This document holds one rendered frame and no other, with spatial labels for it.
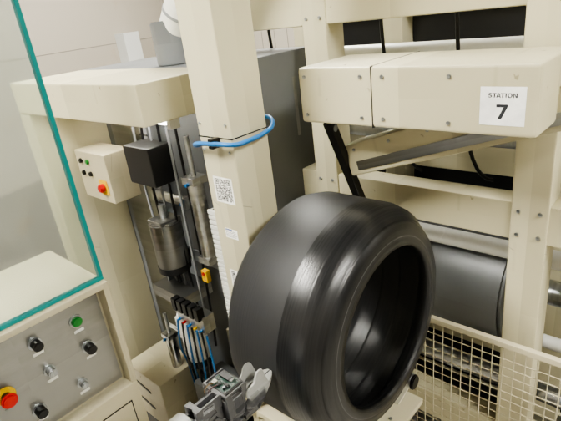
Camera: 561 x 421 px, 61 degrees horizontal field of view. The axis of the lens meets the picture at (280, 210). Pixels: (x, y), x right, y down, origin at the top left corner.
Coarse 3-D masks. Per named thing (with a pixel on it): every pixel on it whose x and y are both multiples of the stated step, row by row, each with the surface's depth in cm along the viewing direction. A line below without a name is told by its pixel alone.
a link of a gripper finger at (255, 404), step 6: (264, 390) 99; (258, 396) 97; (264, 396) 98; (246, 402) 96; (252, 402) 96; (258, 402) 96; (246, 408) 95; (252, 408) 95; (258, 408) 96; (246, 414) 94
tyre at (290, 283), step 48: (336, 192) 128; (288, 240) 108; (336, 240) 102; (384, 240) 106; (240, 288) 109; (288, 288) 101; (336, 288) 98; (384, 288) 149; (432, 288) 132; (240, 336) 109; (288, 336) 99; (336, 336) 98; (384, 336) 145; (288, 384) 101; (336, 384) 101; (384, 384) 135
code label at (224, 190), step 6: (216, 180) 128; (222, 180) 126; (228, 180) 124; (216, 186) 129; (222, 186) 127; (228, 186) 125; (216, 192) 130; (222, 192) 128; (228, 192) 126; (222, 198) 129; (228, 198) 127; (234, 198) 125; (234, 204) 126
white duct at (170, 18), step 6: (168, 0) 156; (162, 6) 160; (168, 6) 157; (174, 6) 155; (162, 12) 161; (168, 12) 158; (174, 12) 157; (162, 18) 161; (168, 18) 159; (174, 18) 158; (168, 24) 161; (174, 24) 160; (168, 30) 162; (174, 30) 162; (180, 36) 164
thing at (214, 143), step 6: (270, 120) 125; (270, 126) 123; (264, 132) 121; (216, 138) 120; (252, 138) 118; (258, 138) 120; (198, 144) 122; (204, 144) 120; (210, 144) 119; (216, 144) 117; (222, 144) 116; (228, 144) 116; (234, 144) 116; (240, 144) 116; (246, 144) 118
